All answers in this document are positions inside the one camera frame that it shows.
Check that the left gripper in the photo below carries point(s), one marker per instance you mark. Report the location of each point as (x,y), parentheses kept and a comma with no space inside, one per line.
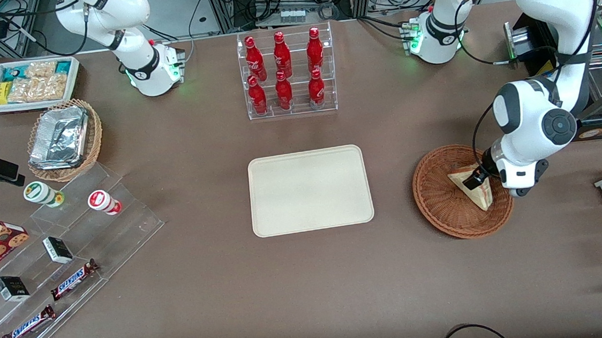
(484,170)

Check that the triangle sandwich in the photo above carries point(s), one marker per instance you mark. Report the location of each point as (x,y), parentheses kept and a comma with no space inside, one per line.
(479,198)

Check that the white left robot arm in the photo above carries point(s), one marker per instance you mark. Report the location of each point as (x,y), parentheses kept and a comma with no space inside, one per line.
(552,20)

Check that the brown round wicker basket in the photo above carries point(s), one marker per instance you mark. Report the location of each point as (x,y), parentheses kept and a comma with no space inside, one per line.
(438,201)

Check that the light wicker basket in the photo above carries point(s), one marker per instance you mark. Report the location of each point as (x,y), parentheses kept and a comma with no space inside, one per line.
(93,137)

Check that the beige plastic tray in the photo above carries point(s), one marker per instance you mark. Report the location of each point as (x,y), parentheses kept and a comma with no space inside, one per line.
(310,189)

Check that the green lid yogurt cup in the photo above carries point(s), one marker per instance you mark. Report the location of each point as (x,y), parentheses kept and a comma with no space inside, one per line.
(38,192)

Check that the yellow snack packet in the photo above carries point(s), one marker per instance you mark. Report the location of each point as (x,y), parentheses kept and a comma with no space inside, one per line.
(1,93)

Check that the clear bag of crackers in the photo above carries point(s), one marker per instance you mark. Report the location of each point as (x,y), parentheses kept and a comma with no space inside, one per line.
(37,89)
(40,69)

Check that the teal snack packet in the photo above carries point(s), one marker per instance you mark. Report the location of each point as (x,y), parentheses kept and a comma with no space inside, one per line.
(11,73)
(63,67)

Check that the small black carton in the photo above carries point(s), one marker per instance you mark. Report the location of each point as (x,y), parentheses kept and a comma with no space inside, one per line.
(57,250)
(12,288)

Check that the red lid yogurt cup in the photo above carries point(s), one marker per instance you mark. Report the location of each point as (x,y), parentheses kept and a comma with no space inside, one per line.
(100,200)

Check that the Snickers chocolate bar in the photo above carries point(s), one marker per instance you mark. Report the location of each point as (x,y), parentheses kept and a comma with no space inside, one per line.
(75,279)
(27,326)

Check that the clear acrylic stepped stand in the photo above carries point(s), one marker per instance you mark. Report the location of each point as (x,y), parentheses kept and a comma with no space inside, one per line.
(123,231)

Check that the black food warmer with pans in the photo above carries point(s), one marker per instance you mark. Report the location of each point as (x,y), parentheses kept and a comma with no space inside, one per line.
(530,43)

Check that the red cola bottle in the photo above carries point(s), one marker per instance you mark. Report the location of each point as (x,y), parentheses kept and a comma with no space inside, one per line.
(257,97)
(282,55)
(315,51)
(284,93)
(255,60)
(316,89)

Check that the clear acrylic bottle rack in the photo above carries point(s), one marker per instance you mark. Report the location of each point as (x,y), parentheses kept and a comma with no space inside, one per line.
(299,110)

